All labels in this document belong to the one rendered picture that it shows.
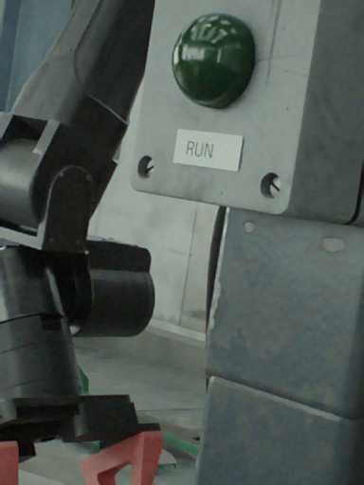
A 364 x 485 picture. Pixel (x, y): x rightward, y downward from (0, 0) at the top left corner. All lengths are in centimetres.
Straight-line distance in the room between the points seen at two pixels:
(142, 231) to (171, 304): 59
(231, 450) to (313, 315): 6
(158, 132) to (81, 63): 39
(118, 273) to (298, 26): 49
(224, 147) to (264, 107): 2
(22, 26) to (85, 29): 854
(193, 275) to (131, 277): 711
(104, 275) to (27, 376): 10
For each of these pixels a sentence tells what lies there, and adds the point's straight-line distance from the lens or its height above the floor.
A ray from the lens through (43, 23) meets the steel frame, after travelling 903.
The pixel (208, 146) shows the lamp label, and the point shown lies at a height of 126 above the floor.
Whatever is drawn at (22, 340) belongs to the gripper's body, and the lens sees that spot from 78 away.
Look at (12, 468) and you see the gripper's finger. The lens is 74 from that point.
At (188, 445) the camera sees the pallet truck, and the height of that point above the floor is 6.
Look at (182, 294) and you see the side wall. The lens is 803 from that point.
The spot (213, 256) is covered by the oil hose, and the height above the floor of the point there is 122.
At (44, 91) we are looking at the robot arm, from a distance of 81.
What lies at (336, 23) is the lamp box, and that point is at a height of 130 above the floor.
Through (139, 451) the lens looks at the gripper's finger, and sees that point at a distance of 80.
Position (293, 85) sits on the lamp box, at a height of 128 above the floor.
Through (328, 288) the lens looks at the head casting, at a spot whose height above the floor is 122.
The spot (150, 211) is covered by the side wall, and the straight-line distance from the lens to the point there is 832.
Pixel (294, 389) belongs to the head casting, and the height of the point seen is 118.
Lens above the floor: 125
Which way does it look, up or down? 3 degrees down
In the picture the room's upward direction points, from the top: 9 degrees clockwise
